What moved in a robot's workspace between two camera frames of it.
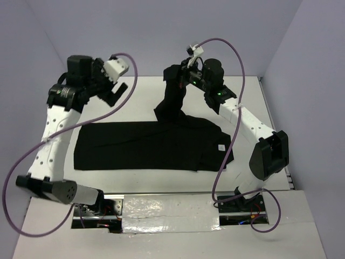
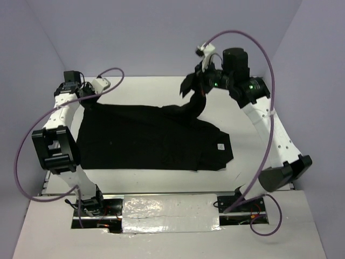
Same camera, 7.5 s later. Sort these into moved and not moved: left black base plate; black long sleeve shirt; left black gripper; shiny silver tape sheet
Moved: black long sleeve shirt; left black gripper
Not moved: shiny silver tape sheet; left black base plate
